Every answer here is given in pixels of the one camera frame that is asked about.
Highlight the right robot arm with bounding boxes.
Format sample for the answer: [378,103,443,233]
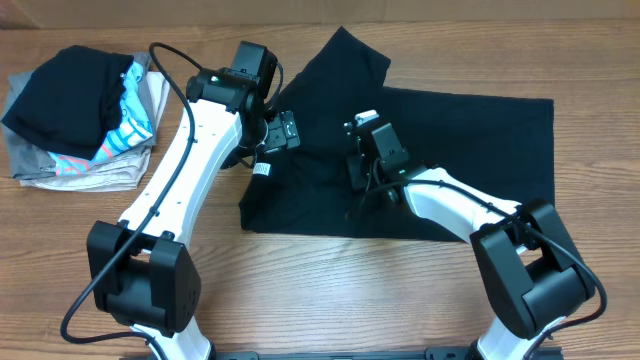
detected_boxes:
[343,111,608,360]

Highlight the folded blue striped garment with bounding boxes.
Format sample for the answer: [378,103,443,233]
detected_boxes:
[49,61,154,176]

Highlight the folded grey garment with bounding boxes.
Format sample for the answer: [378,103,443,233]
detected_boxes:
[2,52,158,180]

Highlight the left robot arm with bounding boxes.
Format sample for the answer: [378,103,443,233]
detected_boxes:
[60,41,299,359]

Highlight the folded black garment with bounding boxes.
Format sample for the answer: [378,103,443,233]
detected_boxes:
[2,45,134,160]

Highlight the black t-shirt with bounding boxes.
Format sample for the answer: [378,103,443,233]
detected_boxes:
[239,29,555,241]

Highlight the folded beige garment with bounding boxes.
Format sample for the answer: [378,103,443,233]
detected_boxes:
[20,71,170,192]

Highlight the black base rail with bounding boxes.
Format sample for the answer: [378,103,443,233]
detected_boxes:
[119,345,565,360]

